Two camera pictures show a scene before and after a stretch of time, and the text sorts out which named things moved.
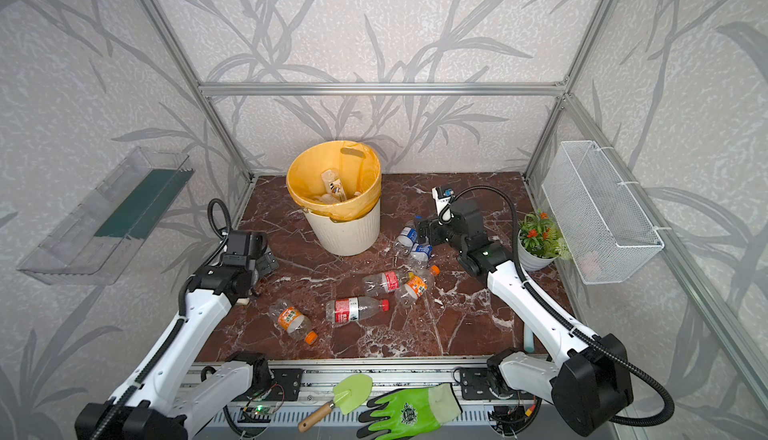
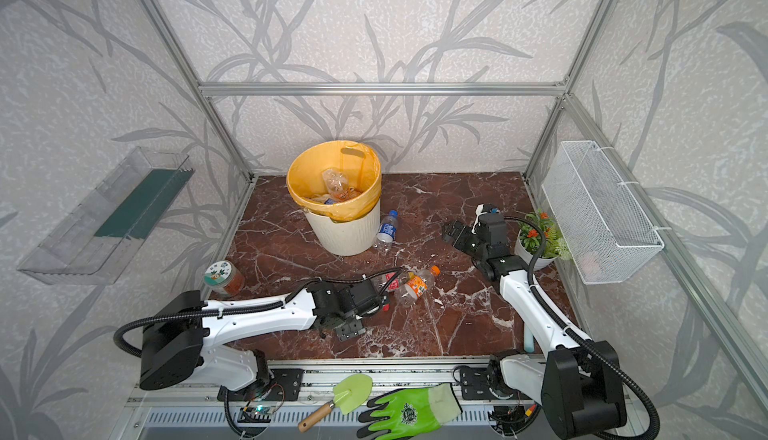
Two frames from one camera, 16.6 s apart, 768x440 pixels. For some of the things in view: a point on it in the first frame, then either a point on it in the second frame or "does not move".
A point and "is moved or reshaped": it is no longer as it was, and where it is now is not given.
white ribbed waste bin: x=350 y=238 does not move
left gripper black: x=264 y=263 -> x=372 y=294
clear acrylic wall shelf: x=95 y=243 does not move
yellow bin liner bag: x=340 y=180 does not move
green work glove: x=409 y=413 does not move
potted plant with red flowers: x=540 y=242 does not move
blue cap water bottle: x=407 y=237 -> x=387 y=232
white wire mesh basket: x=603 y=220 does not move
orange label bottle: x=296 y=323 is moved or reshaped
